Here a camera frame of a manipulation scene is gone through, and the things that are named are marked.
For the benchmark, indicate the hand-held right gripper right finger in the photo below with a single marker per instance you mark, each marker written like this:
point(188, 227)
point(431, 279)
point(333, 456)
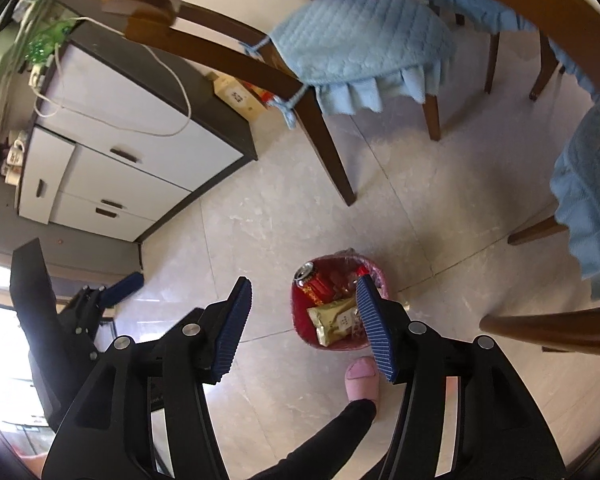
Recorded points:
point(375, 330)

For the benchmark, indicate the green plastic pack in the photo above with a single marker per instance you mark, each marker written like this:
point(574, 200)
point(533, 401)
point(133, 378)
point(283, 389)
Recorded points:
point(47, 42)

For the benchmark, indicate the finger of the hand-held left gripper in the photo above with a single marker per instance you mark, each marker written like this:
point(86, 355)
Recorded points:
point(125, 286)

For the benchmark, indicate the red trash bin with liner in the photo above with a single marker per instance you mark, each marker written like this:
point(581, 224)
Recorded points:
point(302, 325)

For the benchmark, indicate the white mug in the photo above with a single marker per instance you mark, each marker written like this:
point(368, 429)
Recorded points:
point(13, 174)
point(17, 154)

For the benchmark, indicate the wooden chair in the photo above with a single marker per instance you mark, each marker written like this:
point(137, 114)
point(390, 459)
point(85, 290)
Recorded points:
point(325, 140)
point(555, 327)
point(545, 75)

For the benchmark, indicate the gold foil packet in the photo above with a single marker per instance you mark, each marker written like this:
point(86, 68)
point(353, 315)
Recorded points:
point(332, 322)

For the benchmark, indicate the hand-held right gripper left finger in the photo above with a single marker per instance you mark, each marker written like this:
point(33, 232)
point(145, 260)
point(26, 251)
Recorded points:
point(232, 330)

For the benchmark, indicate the white power strip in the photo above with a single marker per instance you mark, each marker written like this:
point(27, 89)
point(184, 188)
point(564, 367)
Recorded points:
point(37, 75)

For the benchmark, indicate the person's leg in black pants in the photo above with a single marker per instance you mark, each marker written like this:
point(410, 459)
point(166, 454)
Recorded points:
point(330, 435)

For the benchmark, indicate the beige cardboard box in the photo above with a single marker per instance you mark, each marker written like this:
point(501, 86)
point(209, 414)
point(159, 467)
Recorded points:
point(235, 96)

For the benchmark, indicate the pink slipper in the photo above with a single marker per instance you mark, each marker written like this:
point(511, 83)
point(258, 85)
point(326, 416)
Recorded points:
point(362, 375)

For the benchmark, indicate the white cabinet with dark frame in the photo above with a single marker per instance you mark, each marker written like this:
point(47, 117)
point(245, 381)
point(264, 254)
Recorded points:
point(130, 110)

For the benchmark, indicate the red cardboard box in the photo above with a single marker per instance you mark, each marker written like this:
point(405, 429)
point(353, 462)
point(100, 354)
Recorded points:
point(264, 96)

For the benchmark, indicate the red soda can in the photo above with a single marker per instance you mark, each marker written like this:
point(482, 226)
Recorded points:
point(317, 287)

